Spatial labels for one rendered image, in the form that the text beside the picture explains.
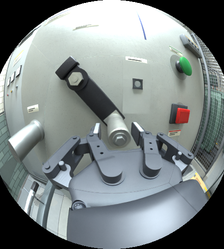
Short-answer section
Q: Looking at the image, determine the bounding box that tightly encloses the white label with green header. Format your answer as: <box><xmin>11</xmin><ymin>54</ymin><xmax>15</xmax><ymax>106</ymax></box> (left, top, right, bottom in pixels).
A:
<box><xmin>169</xmin><ymin>46</ymin><xmax>183</xmax><ymax>57</ymax></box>

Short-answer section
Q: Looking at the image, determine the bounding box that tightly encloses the small white label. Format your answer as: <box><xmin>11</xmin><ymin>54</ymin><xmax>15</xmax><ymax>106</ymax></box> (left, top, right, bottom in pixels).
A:
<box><xmin>26</xmin><ymin>104</ymin><xmax>40</xmax><ymax>114</ymax></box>
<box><xmin>72</xmin><ymin>24</ymin><xmax>100</xmax><ymax>31</ymax></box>
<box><xmin>125</xmin><ymin>56</ymin><xmax>148</xmax><ymax>64</ymax></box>

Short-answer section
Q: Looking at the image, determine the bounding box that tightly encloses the green round push button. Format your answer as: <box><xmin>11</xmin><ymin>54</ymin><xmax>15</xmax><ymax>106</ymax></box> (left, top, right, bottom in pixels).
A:
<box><xmin>174</xmin><ymin>56</ymin><xmax>193</xmax><ymax>76</ymax></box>

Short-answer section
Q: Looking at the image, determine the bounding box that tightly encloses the red square push button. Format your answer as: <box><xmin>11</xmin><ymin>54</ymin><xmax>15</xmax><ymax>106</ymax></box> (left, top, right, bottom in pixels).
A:
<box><xmin>169</xmin><ymin>103</ymin><xmax>191</xmax><ymax>125</ymax></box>

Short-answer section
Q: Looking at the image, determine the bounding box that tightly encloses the grey ring main unit body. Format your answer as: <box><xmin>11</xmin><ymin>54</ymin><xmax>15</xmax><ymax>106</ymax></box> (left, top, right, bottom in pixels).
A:
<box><xmin>2</xmin><ymin>5</ymin><xmax>210</xmax><ymax>187</ymax></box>

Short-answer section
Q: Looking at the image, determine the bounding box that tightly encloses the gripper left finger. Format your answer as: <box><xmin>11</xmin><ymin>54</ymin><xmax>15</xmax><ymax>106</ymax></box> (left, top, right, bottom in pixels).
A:
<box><xmin>42</xmin><ymin>122</ymin><xmax>124</xmax><ymax>185</ymax></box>

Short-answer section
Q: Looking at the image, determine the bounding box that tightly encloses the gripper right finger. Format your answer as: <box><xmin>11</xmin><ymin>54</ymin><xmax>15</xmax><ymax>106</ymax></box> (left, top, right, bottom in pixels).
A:
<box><xmin>131</xmin><ymin>122</ymin><xmax>195</xmax><ymax>179</ymax></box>

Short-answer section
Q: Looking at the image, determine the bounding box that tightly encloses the grey wire mesh fence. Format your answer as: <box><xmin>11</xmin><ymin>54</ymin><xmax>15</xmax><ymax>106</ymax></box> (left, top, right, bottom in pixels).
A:
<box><xmin>189</xmin><ymin>31</ymin><xmax>224</xmax><ymax>176</ymax></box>

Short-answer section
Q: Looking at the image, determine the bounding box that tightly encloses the white label with red header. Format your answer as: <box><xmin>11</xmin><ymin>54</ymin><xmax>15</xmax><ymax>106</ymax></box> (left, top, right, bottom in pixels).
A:
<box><xmin>168</xmin><ymin>129</ymin><xmax>182</xmax><ymax>137</ymax></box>

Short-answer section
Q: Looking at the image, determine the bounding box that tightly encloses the grey control box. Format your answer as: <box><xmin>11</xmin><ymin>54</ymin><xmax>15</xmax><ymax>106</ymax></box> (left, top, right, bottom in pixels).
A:
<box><xmin>179</xmin><ymin>34</ymin><xmax>203</xmax><ymax>58</ymax></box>

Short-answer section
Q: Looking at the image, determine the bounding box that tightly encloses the black lever with silver grip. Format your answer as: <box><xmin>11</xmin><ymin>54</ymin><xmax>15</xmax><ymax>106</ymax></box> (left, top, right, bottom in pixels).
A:
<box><xmin>55</xmin><ymin>56</ymin><xmax>132</xmax><ymax>151</ymax></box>

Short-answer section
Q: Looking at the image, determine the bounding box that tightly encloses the silver handle socket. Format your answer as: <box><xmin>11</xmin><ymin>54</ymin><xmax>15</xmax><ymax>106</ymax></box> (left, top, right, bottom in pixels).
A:
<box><xmin>7</xmin><ymin>119</ymin><xmax>46</xmax><ymax>164</ymax></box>

